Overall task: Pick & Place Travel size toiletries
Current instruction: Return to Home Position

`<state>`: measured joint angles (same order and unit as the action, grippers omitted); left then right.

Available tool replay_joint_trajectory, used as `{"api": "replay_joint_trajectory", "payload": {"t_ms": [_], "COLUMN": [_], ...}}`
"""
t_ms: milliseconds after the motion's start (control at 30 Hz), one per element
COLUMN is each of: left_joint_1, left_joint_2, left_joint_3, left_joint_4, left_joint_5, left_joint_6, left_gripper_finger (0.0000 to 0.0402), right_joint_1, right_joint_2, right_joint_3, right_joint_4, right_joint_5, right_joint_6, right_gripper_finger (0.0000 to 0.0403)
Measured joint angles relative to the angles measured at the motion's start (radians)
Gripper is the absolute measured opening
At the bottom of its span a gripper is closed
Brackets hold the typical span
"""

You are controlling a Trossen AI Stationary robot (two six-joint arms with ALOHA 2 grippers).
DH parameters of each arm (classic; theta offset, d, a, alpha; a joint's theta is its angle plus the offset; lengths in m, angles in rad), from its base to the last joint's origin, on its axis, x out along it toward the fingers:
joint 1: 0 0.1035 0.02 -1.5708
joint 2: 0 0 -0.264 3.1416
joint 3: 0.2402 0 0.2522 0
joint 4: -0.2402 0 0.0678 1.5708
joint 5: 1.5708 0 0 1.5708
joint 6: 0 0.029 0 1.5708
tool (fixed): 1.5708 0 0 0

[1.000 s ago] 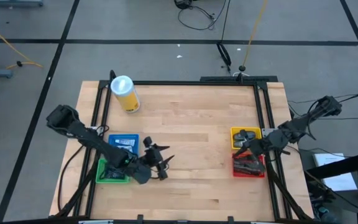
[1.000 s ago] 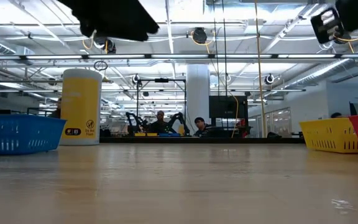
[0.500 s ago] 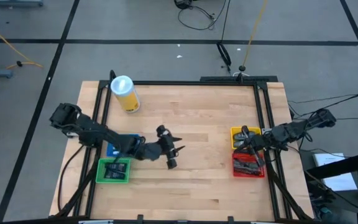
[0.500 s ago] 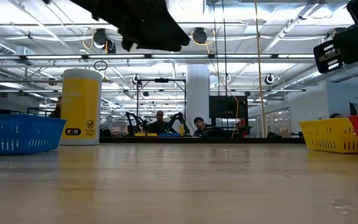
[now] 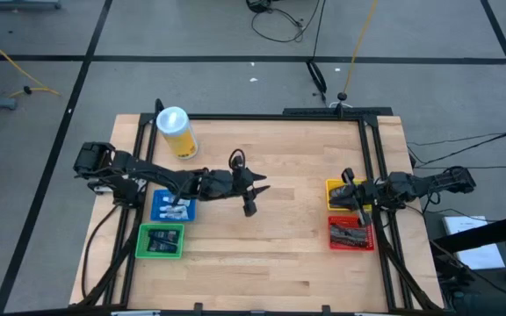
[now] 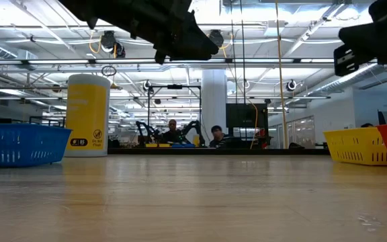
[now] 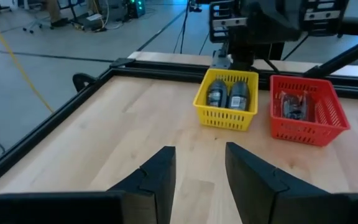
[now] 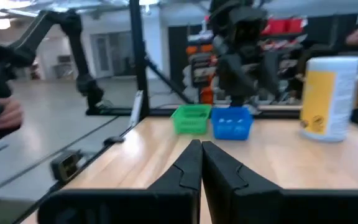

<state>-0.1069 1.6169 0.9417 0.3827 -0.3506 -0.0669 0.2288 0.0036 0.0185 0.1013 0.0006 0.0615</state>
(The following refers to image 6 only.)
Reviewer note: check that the blue plastic basket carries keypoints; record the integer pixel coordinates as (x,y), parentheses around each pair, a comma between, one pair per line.
(22,144)

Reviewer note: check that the yellow plastic basket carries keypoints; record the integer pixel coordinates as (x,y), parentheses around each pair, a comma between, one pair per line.
(354,146)

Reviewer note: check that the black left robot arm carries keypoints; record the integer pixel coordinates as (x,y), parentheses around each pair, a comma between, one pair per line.
(113,10)

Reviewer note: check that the yellow wipes canister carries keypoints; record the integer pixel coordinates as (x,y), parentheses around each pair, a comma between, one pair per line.
(87,114)

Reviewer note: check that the person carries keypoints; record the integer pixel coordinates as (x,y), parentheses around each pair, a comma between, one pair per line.
(367,125)
(172,134)
(217,138)

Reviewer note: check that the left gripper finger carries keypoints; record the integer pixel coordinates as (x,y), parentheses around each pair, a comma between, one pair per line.
(190,53)
(197,37)

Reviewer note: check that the white round column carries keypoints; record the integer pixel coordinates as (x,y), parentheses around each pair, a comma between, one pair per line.
(213,101)

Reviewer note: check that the black robot workstation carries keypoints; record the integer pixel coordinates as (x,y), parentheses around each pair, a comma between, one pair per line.
(149,111)

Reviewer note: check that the black monitor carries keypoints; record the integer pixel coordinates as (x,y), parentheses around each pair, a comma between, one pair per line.
(247,116)

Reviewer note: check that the black aluminium table frame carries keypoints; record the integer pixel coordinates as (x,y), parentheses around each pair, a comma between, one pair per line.
(247,151)

